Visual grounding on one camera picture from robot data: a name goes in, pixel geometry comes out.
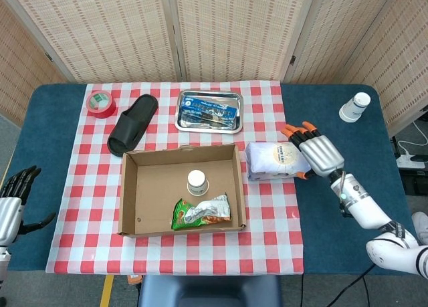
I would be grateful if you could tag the white single paper cup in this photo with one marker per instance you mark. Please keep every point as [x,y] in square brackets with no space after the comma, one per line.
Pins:
[196,183]

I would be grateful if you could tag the red white checkered tablecloth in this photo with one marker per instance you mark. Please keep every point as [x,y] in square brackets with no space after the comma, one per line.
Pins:
[93,186]

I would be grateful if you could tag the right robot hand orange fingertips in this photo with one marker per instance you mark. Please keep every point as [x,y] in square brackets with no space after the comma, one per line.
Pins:
[322,154]

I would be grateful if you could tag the woven bamboo folding screen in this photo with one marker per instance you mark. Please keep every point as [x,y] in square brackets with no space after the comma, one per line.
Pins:
[110,32]

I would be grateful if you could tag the dark blue padded seat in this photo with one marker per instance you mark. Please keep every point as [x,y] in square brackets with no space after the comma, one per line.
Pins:
[210,292]

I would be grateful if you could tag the stack of white paper cups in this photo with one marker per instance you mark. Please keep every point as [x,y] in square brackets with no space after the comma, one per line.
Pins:
[352,109]

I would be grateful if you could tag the green snack packet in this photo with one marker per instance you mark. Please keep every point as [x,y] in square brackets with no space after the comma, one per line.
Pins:
[200,215]

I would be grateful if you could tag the black slide slipper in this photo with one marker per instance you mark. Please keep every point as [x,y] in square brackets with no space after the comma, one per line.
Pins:
[132,124]

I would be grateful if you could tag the brown wicker basket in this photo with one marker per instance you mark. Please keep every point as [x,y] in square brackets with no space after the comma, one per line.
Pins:
[134,279]

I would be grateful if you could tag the white power strip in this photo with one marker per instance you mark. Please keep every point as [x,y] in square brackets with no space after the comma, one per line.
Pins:
[409,161]

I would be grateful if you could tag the white shoe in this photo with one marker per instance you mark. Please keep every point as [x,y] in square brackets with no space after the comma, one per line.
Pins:
[421,228]

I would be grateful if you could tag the white plastic tissue pack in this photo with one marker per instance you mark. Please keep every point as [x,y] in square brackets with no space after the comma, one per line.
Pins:
[271,161]

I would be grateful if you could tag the red tape roll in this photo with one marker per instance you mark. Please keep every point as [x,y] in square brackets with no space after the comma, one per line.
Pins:
[103,111]

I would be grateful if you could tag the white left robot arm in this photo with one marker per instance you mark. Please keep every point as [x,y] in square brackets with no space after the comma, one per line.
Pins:
[3,263]

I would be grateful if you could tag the blue packet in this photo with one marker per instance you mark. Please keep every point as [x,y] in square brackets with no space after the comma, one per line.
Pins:
[207,109]

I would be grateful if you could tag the open brown cardboard box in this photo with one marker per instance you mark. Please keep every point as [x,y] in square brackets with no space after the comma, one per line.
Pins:
[154,193]

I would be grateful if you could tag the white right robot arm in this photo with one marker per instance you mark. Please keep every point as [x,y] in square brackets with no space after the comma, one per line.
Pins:
[364,210]

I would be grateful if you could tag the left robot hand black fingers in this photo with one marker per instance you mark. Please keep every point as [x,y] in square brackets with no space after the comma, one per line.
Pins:
[8,213]

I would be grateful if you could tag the shiny metal tray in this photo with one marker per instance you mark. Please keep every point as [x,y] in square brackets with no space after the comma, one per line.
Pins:
[209,129]

